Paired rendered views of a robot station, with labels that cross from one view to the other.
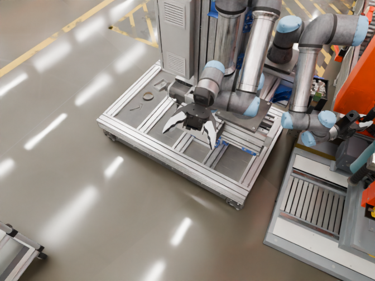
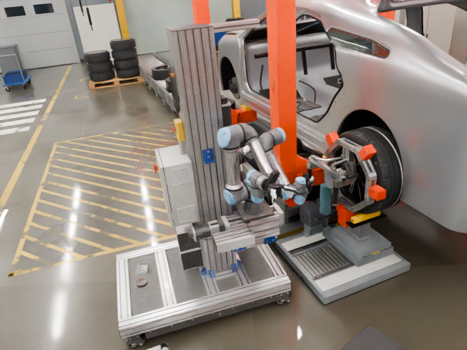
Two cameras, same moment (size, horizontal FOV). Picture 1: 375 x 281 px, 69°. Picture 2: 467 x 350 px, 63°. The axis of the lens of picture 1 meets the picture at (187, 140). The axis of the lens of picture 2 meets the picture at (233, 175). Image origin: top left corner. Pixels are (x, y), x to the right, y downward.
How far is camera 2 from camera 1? 1.57 m
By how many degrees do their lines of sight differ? 43
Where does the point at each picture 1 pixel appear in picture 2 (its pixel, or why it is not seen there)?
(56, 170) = not seen: outside the picture
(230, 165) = (258, 273)
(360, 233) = (358, 246)
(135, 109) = (142, 298)
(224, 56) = (237, 175)
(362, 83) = (286, 167)
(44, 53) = not seen: outside the picture
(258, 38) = (260, 150)
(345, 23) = (275, 132)
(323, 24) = (267, 137)
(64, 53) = not seen: outside the picture
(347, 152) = (309, 211)
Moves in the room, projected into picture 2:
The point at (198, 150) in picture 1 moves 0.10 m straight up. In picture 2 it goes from (227, 282) to (226, 272)
